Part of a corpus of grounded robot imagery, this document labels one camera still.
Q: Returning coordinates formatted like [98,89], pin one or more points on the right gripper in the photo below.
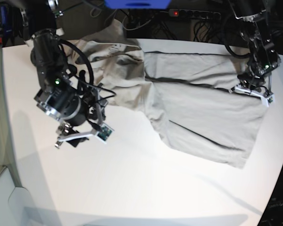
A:
[83,115]

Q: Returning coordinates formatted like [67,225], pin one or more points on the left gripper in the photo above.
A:
[253,85]

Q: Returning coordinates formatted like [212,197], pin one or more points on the beige t-shirt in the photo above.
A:
[185,97]

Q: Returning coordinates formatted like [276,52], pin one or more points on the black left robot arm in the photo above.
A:
[262,59]

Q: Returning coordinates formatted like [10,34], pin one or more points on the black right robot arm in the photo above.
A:
[67,92]

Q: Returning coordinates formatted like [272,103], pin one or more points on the black power strip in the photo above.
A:
[194,14]

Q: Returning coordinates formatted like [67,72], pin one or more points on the blue plastic box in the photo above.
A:
[137,4]

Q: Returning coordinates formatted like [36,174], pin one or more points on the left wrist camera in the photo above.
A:
[267,100]

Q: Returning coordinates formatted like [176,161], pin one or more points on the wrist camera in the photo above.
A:
[104,133]
[267,100]

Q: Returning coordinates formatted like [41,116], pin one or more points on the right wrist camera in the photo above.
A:
[104,133]

